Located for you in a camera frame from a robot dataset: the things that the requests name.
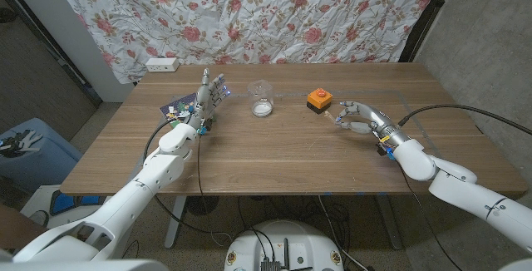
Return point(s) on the floral backdrop cloth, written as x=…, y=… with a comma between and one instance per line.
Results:
x=249, y=13

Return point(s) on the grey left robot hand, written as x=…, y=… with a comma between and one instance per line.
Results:
x=204, y=100

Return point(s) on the white and blue floor item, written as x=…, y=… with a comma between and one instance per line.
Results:
x=62, y=204

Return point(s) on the white power strip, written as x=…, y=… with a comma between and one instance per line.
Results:
x=161, y=65

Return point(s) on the clear plastic cup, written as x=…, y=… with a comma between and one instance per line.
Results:
x=261, y=100

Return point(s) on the brown wooden board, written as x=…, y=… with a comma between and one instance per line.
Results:
x=16, y=229

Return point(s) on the black backdrop stand pole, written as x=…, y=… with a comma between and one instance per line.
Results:
x=428, y=13

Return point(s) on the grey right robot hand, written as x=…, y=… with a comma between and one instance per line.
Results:
x=376, y=117

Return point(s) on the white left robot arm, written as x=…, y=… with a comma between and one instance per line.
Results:
x=137, y=196

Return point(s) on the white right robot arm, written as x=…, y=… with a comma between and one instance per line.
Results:
x=457, y=188

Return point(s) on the white table leg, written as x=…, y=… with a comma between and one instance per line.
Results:
x=390, y=225
x=174, y=221

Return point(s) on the white robot torso base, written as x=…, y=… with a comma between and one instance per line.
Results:
x=287, y=242

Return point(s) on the black round floor base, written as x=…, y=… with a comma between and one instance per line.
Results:
x=202, y=204

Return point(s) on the blue storage bin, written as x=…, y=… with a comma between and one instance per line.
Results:
x=37, y=159

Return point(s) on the orange box with red button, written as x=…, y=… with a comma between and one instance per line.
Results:
x=319, y=98

